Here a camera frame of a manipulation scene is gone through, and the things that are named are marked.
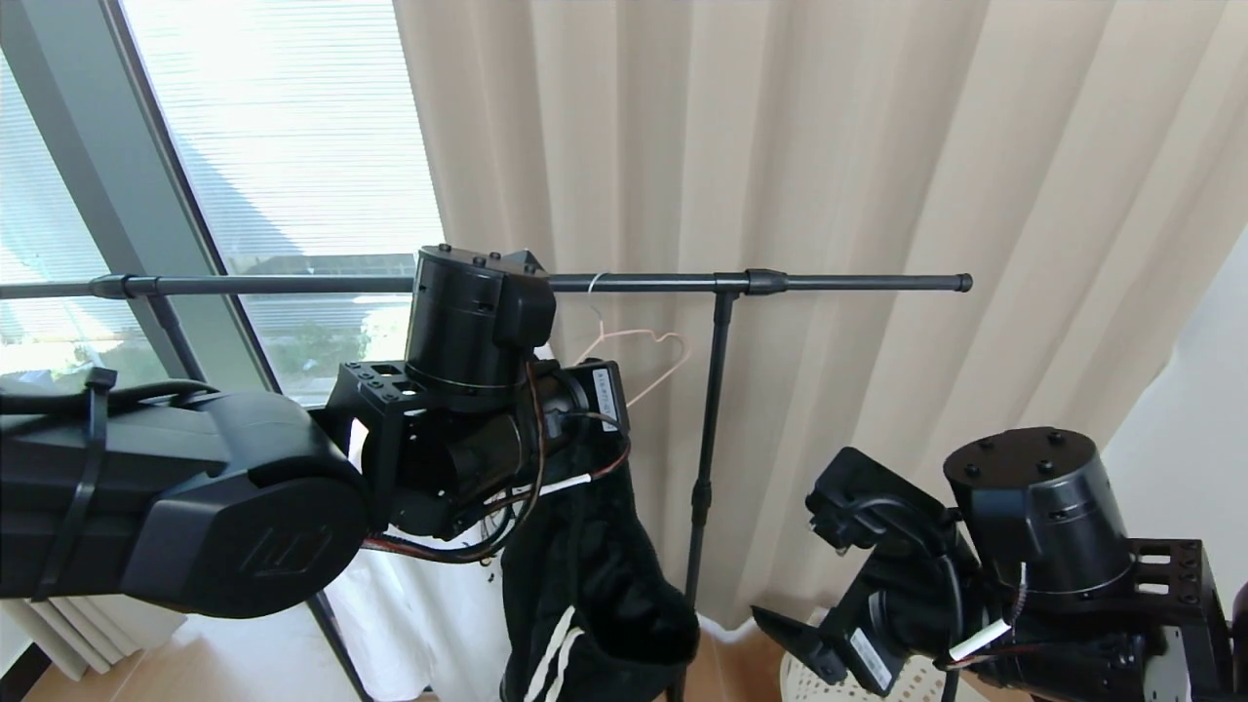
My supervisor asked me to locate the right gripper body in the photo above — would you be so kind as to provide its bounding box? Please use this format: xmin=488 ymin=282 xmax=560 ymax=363
xmin=829 ymin=554 xmax=981 ymax=698

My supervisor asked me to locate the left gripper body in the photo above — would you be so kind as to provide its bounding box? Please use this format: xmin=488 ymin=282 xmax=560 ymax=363
xmin=432 ymin=358 xmax=634 ymax=510

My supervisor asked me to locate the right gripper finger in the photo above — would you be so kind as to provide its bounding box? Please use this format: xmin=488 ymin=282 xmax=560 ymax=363
xmin=750 ymin=604 xmax=849 ymax=686

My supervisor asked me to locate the pink clothes hanger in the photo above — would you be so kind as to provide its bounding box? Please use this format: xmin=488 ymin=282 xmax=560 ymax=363
xmin=573 ymin=274 xmax=694 ymax=411

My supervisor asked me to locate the black garment with white stripes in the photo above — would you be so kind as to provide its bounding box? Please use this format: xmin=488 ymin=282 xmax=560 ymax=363
xmin=496 ymin=429 xmax=702 ymax=702

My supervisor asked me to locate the white laundry basket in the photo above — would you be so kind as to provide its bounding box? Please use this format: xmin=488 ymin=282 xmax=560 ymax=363
xmin=779 ymin=650 xmax=988 ymax=702

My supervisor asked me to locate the black clothes rack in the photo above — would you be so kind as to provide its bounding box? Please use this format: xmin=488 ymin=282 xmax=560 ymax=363
xmin=0 ymin=268 xmax=975 ymax=702

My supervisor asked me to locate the beige curtain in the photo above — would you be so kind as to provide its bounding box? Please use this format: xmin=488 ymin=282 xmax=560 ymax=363
xmin=0 ymin=596 xmax=187 ymax=683
xmin=392 ymin=0 xmax=1248 ymax=631

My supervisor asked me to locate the window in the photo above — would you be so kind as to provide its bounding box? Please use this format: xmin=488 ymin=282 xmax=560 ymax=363
xmin=0 ymin=0 xmax=447 ymax=410

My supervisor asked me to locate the black cable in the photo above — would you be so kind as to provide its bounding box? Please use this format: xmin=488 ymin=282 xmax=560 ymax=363
xmin=843 ymin=492 xmax=976 ymax=702

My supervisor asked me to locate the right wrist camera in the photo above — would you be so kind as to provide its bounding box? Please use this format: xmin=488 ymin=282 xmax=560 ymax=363
xmin=805 ymin=446 xmax=962 ymax=567

